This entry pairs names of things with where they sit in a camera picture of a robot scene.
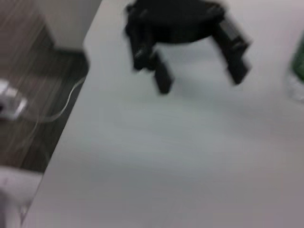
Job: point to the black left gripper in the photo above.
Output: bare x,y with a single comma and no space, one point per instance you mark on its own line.
175,21

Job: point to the clear green-label water bottle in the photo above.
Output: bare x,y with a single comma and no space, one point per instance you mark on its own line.
297,71

